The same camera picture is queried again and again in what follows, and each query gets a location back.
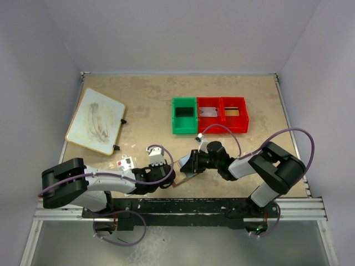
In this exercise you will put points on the white magnetic stripe card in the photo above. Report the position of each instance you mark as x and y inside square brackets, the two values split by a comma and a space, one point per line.
[209, 111]

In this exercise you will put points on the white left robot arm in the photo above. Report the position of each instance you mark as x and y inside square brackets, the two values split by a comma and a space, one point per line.
[72, 182]

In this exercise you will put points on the red bin right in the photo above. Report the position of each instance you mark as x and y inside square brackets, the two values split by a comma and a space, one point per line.
[237, 124]

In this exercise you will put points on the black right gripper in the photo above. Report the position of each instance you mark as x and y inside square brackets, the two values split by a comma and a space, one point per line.
[192, 165]

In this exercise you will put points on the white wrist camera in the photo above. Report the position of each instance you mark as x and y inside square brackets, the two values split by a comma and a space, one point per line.
[202, 142]
[156, 155]

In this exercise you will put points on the metal corner bracket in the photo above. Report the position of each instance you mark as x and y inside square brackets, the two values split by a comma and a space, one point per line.
[83, 74]

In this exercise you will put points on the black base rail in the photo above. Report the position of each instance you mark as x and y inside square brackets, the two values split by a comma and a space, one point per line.
[233, 213]

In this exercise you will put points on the gold card in bin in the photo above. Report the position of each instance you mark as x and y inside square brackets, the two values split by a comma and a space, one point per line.
[232, 112]

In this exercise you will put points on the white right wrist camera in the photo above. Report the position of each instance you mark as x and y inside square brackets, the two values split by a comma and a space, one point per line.
[202, 142]

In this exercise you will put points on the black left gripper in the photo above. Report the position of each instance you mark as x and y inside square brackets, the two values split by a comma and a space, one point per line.
[153, 168]

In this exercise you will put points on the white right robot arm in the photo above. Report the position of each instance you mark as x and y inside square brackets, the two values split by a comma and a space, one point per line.
[279, 169]

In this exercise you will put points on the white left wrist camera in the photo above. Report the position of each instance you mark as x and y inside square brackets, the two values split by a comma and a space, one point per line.
[156, 155]

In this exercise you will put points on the clear plastic packet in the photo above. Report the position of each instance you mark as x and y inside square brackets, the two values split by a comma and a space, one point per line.
[126, 163]

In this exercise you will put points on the white board yellow rim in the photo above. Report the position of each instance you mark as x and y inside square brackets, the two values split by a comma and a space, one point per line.
[96, 122]

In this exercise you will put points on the black card in bin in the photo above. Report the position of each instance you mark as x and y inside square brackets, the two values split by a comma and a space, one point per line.
[184, 112]

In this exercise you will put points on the brown leather card holder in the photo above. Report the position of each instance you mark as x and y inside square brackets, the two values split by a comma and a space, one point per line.
[183, 171]

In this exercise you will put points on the green plastic bin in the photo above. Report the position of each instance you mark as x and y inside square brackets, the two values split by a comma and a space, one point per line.
[184, 125]

